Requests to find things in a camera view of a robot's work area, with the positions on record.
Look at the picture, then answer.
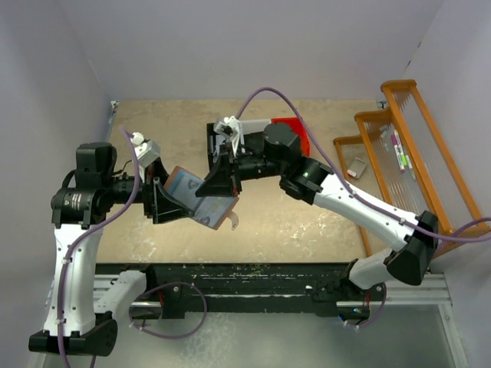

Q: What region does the purple marker pen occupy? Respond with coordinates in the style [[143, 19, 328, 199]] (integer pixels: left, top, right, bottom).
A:
[[390, 133, 405, 173]]

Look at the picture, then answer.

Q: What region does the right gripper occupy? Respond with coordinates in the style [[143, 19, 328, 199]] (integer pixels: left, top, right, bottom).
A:
[[196, 140, 286, 196]]

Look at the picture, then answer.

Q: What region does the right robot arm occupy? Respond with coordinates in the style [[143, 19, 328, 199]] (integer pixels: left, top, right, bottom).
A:
[[196, 120, 438, 300]]

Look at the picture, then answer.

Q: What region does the orange wooden tiered rack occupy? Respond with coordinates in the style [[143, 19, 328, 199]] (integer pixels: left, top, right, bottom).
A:
[[333, 80, 490, 238]]

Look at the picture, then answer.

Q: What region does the white plastic bin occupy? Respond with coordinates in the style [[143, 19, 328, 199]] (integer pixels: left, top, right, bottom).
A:
[[240, 119, 272, 135]]

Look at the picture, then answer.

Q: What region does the black plastic bin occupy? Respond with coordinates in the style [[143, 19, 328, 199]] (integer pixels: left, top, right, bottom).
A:
[[206, 120, 230, 173]]

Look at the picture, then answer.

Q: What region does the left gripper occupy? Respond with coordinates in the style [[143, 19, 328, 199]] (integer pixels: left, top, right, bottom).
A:
[[103, 156, 194, 223]]

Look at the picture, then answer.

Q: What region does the small grey red box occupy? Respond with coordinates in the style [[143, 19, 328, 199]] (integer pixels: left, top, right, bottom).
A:
[[347, 157, 367, 179]]

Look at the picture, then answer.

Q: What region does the white patterned credit card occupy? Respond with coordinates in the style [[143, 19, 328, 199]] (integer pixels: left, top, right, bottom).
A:
[[168, 172, 203, 208]]

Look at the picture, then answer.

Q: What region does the pink leather card holder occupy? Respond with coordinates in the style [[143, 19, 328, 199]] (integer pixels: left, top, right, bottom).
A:
[[164, 166, 239, 231]]

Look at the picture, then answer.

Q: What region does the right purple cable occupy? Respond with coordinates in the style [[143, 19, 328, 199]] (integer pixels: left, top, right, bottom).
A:
[[236, 87, 491, 329]]

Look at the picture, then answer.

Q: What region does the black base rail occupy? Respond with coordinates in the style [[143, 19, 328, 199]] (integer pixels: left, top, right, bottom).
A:
[[95, 262, 376, 319]]

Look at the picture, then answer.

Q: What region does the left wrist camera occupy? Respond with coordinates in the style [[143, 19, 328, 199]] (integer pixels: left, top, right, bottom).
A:
[[130, 132, 160, 182]]

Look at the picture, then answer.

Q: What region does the grey card in sleeve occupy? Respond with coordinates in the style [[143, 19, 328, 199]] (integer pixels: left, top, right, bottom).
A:
[[194, 196, 233, 228]]

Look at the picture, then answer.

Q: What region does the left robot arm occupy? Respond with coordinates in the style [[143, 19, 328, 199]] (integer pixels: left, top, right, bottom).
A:
[[28, 138, 193, 357]]

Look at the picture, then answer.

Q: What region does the red plastic bin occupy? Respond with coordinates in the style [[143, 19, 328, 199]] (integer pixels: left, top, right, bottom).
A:
[[271, 117, 311, 156]]

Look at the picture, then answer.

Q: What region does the green marker pen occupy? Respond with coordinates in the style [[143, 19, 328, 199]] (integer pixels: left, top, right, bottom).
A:
[[402, 150, 417, 181]]

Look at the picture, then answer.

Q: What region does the aluminium frame rail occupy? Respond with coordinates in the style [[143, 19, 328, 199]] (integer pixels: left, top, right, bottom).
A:
[[45, 272, 453, 307]]

